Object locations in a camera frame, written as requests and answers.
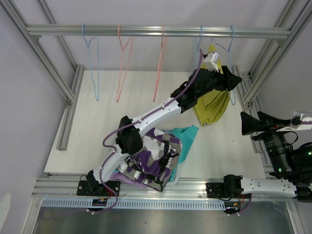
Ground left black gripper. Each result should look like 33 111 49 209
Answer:
195 65 241 99

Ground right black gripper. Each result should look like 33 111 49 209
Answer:
239 111 294 175

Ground olive yellow trousers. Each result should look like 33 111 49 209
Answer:
191 44 231 127

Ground teal trousers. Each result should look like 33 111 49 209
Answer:
114 124 200 185

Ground pink wire hanger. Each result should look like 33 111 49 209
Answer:
116 24 134 103
153 26 168 102

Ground purple white patterned trousers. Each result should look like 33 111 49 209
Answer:
117 128 182 192

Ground light blue wire hanger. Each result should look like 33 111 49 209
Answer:
81 23 100 102

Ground lilac purple trousers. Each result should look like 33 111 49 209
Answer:
110 172 148 189

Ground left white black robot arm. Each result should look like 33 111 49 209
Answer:
86 66 242 195

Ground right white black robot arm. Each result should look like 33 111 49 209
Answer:
222 111 312 203

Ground white plastic basket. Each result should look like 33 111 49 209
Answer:
167 164 182 185

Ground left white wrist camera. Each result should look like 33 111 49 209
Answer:
203 52 219 71

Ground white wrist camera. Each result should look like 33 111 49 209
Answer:
277 111 312 132
203 52 219 71

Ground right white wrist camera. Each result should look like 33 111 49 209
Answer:
277 111 312 132

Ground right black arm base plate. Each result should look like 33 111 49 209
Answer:
205 182 251 201

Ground aluminium hanging rail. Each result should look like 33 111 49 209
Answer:
26 24 291 39

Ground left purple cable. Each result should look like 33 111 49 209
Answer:
101 48 204 193

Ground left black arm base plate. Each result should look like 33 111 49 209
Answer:
77 180 121 197

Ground white slotted cable duct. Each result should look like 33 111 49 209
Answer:
41 198 226 211

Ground aluminium frame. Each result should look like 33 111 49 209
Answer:
0 0 311 234

